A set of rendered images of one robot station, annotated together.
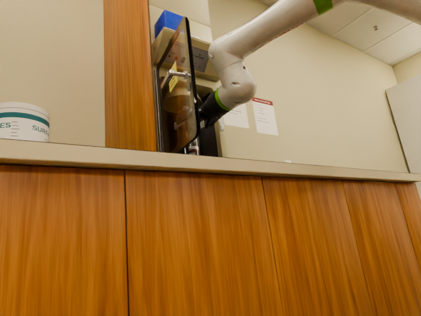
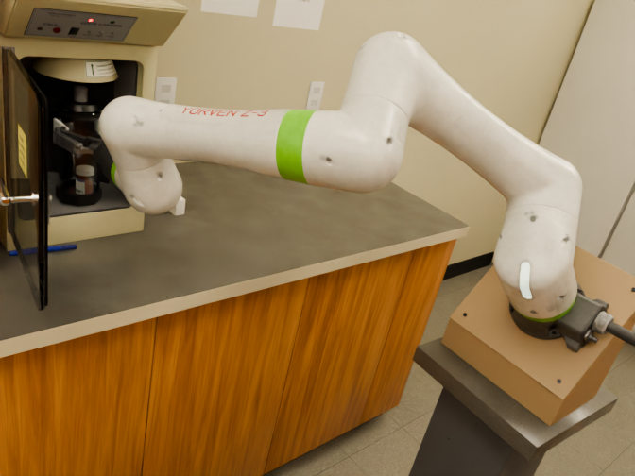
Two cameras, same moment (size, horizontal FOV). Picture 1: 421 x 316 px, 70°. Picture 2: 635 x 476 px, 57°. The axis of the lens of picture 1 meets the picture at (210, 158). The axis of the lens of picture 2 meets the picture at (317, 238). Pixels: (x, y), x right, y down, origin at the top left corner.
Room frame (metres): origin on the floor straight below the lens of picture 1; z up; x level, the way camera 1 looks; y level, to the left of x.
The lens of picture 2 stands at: (-0.14, -0.27, 1.67)
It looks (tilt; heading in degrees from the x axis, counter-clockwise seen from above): 26 degrees down; 349
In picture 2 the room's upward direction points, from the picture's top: 13 degrees clockwise
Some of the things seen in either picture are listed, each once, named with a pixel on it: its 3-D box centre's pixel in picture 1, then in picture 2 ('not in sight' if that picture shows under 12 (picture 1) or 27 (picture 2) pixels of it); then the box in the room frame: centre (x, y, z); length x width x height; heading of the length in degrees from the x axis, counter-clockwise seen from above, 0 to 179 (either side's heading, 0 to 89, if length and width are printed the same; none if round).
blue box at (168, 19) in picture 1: (170, 30); not in sight; (1.03, 0.10, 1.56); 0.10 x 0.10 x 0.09; 36
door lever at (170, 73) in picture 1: (172, 79); (12, 191); (0.82, 0.09, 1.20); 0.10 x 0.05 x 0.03; 28
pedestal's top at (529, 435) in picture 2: not in sight; (513, 378); (0.82, -0.95, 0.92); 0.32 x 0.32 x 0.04; 32
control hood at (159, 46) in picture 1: (193, 56); (97, 19); (1.09, 0.02, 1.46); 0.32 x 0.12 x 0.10; 126
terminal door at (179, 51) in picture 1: (173, 94); (24, 178); (0.90, 0.10, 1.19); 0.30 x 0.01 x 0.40; 28
